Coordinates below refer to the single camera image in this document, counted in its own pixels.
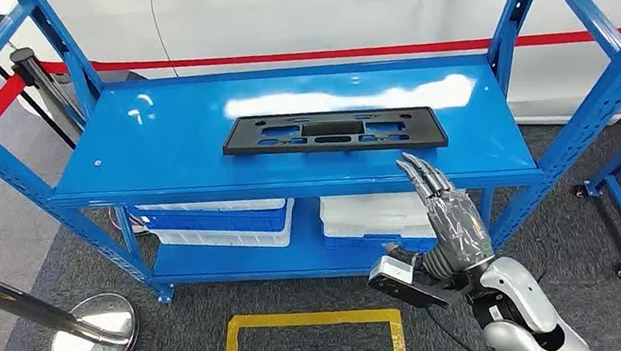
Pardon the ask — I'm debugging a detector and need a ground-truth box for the white car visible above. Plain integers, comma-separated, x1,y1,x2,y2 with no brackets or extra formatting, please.
0,0,621,193

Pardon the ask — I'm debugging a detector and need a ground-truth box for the black-capped stanchion post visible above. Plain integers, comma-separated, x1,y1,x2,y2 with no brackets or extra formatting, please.
8,41,90,147

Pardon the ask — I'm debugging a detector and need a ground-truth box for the blue metal shelf rack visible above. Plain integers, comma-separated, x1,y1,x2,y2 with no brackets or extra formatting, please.
0,0,621,325

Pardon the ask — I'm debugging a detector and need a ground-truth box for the yellow floor tape square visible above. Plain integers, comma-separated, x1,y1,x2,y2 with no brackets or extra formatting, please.
214,297,407,351

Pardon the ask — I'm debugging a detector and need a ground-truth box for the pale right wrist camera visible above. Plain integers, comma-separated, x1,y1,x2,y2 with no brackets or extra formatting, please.
364,248,455,317

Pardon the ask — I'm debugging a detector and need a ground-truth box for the chrome stanchion post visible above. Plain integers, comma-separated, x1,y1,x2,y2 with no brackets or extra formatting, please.
0,237,143,351

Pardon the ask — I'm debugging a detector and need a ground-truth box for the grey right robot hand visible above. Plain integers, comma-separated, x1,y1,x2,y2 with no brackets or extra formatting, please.
394,144,497,279

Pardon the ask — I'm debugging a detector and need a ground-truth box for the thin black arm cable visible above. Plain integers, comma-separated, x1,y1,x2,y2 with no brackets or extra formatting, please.
424,297,498,351

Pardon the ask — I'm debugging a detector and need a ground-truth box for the black plastic plate part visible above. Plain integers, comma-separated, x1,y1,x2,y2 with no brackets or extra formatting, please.
218,93,450,174

